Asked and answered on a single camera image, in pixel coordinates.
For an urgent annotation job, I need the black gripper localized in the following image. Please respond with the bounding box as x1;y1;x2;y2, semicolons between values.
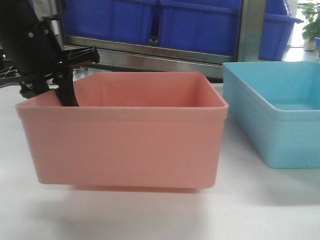
18;17;100;107

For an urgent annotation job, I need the pink plastic box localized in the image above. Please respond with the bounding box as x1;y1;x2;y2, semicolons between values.
16;72;228;189

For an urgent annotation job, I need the light blue plastic box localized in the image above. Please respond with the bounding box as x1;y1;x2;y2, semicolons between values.
223;61;320;169

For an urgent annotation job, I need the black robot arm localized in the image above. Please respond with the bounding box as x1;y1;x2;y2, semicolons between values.
0;0;100;107

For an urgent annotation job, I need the stainless steel shelf rack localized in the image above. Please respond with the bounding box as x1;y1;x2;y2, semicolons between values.
58;0;266;83

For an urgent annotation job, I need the dark blue storage crate left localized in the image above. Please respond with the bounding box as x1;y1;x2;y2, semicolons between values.
63;0;158;45

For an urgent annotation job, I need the dark blue storage crate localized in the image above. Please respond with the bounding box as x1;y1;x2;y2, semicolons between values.
158;0;241;56
63;0;158;45

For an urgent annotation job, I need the dark blue crate far right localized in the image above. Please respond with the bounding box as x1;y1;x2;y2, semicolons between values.
259;0;303;61

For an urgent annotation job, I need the green potted plant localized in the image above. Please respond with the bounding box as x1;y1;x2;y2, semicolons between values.
298;0;320;52

